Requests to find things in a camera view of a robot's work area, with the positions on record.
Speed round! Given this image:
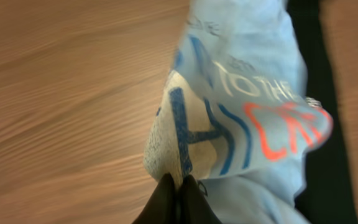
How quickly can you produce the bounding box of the black garment on right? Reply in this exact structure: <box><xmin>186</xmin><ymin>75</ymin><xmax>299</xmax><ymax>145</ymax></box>
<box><xmin>287</xmin><ymin>0</ymin><xmax>358</xmax><ymax>224</ymax></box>

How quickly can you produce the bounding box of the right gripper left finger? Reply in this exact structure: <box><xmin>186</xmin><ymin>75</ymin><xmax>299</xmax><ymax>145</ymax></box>
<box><xmin>132</xmin><ymin>174</ymin><xmax>176</xmax><ymax>224</ymax></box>

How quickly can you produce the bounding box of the light blue printed t-shirt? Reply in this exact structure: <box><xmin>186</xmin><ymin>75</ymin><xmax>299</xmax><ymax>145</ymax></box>
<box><xmin>144</xmin><ymin>0</ymin><xmax>332</xmax><ymax>223</ymax></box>

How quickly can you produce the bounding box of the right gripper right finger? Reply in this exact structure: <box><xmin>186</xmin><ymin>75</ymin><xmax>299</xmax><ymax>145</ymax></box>
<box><xmin>178</xmin><ymin>175</ymin><xmax>221</xmax><ymax>224</ymax></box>

